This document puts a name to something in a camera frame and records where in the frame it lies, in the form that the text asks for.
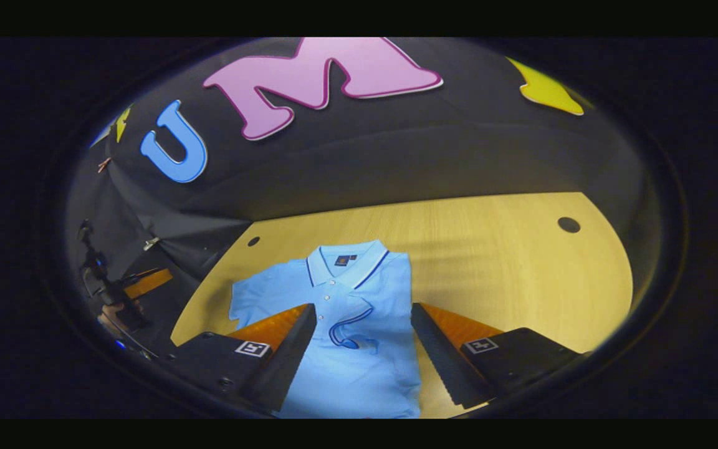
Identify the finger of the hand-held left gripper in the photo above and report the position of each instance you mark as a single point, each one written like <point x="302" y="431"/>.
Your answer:
<point x="147" y="284"/>

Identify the light blue T-shirt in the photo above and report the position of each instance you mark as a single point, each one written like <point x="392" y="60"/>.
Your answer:
<point x="365" y="293"/>

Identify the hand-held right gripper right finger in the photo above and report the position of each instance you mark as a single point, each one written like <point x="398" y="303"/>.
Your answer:
<point x="443" y="362"/>

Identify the black backdrop cloth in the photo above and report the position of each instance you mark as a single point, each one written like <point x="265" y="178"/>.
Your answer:
<point x="396" y="156"/>

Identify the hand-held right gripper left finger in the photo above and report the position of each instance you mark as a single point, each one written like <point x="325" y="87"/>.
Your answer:
<point x="290" y="362"/>

